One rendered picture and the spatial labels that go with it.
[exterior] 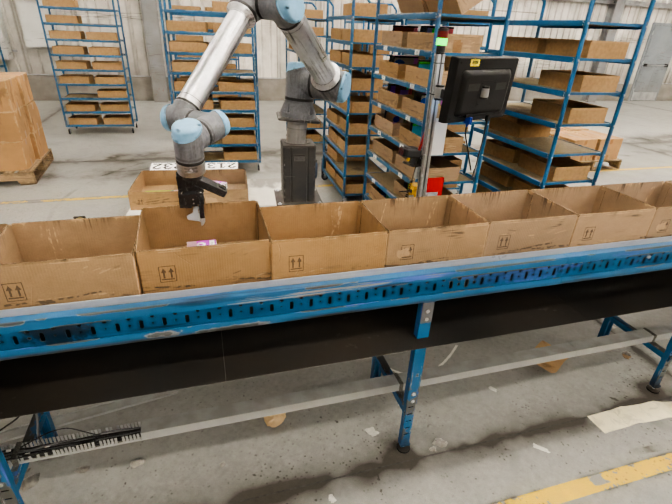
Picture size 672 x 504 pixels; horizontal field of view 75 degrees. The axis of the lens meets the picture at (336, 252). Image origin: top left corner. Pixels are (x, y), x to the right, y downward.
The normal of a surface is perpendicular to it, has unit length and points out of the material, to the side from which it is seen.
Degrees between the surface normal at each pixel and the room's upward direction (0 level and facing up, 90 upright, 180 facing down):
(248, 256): 95
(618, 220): 90
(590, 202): 89
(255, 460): 0
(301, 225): 89
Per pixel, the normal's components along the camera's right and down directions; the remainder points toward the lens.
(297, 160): 0.19, 0.46
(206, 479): 0.04, -0.89
